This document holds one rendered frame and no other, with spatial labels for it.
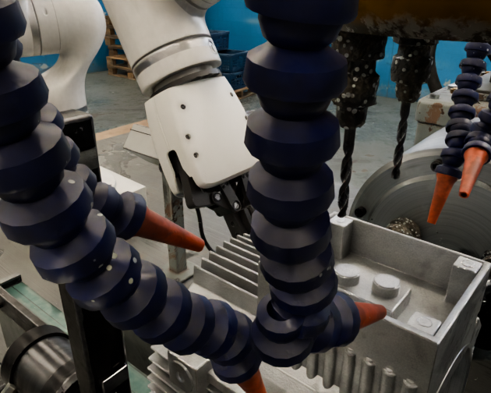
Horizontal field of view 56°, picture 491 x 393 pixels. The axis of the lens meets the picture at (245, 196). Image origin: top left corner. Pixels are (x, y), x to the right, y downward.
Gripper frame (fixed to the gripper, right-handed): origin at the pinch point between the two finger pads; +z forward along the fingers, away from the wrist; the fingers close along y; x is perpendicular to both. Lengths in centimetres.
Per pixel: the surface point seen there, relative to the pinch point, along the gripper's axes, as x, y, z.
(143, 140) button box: -33.0, -16.5, -16.4
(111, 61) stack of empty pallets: -573, -411, -230
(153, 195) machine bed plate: -70, -40, -7
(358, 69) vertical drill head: 23.0, 10.6, -8.2
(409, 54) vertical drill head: 22.6, 3.2, -8.3
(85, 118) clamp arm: 11.6, 18.6, -11.7
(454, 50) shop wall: -141, -540, -29
